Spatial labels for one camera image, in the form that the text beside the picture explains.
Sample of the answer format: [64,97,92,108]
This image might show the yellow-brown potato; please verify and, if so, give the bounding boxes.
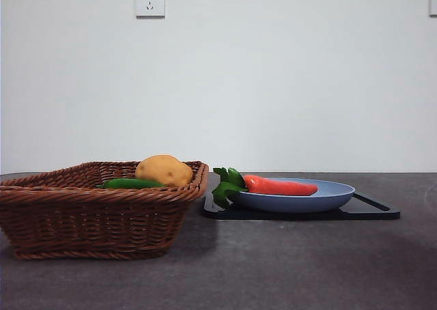
[135,154,194,187]

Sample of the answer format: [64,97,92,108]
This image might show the orange carrot with green leaves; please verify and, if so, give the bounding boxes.
[212,167,319,209]

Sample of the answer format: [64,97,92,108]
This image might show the green chili pepper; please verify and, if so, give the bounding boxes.
[95,178,166,189]

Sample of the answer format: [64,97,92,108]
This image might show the brown wicker basket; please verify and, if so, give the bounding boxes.
[0,160,210,260]

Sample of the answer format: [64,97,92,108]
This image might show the white wall socket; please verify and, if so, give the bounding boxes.
[135,0,166,19]

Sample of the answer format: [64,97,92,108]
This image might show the black rectangular tray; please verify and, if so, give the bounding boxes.
[203,191,401,221]

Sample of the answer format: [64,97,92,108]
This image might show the round blue plate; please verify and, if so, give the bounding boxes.
[227,177,356,214]

